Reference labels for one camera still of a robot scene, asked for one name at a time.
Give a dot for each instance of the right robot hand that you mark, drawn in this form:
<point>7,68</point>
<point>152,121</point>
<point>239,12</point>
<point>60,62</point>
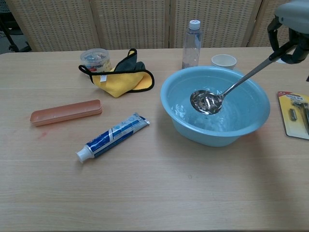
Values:
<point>295,17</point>

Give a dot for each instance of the stainless steel ladle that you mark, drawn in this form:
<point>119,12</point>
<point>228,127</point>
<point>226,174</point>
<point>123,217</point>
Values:
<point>205,102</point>

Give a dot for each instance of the clear plastic water bottle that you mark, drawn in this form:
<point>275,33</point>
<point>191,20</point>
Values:
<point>192,47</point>

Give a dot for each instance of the white paper cup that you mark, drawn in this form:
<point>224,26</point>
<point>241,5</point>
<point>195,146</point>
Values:
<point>224,61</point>

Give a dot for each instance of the yellow razor blister pack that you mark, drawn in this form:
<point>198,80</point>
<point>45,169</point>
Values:
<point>295,113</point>

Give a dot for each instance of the light blue plastic basin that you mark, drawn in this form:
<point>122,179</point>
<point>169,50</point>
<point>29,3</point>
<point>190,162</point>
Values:
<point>214,139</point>

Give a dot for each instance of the woven rattan folding screen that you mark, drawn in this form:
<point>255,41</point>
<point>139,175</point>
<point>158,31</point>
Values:
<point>132,24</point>

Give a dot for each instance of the yellow grey microfibre cloth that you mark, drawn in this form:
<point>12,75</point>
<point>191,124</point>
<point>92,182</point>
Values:
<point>120,83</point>

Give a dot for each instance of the clear round plastic jar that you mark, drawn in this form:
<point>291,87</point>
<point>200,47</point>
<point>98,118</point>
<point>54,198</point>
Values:
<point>95,59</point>

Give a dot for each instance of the blue white toothpaste tube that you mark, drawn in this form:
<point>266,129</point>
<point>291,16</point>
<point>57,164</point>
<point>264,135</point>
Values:
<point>113,136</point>

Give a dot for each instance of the pink plastic toothbrush case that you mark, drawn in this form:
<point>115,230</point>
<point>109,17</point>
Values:
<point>65,113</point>

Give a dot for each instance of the black chair base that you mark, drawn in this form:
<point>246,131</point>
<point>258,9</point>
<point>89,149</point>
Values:
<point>9,36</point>

